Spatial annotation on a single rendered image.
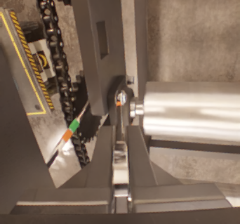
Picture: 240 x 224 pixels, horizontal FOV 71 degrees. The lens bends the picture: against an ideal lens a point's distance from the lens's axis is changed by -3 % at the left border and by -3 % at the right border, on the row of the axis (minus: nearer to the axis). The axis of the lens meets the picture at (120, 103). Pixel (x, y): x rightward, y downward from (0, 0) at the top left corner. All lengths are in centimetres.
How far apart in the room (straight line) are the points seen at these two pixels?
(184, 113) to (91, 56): 18
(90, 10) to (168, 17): 94
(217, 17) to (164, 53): 35
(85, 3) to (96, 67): 9
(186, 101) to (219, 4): 94
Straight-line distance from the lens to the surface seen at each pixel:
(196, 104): 33
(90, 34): 27
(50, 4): 29
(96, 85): 29
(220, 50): 125
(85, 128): 39
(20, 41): 119
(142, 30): 86
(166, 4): 119
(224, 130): 35
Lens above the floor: 119
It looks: 58 degrees down
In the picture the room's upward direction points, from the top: 153 degrees counter-clockwise
